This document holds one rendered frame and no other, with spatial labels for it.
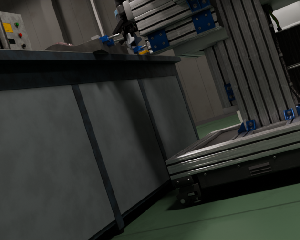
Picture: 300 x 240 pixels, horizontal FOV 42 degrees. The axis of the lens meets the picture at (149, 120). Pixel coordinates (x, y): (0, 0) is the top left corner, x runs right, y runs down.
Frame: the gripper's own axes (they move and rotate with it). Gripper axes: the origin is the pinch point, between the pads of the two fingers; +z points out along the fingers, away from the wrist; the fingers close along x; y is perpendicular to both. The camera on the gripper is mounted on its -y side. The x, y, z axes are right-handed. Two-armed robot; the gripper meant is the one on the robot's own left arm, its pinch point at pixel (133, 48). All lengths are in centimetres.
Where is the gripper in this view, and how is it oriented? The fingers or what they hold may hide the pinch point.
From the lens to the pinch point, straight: 228.3
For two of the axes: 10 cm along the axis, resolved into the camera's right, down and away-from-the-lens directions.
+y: 7.7, -2.6, -5.8
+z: 3.1, 9.5, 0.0
